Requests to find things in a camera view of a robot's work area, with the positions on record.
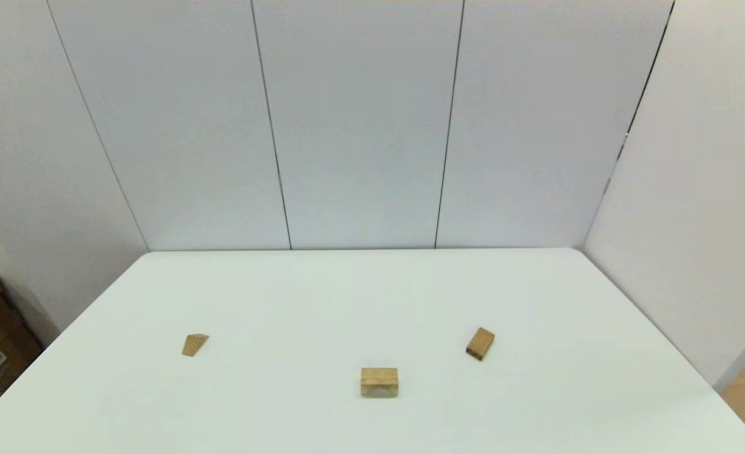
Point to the arched wooden building block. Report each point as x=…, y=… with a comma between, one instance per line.
x=379, y=378

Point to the rectangular wooden building block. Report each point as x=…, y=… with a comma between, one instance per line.
x=480, y=343

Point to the triangular wooden building block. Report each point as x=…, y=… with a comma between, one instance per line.
x=193, y=345

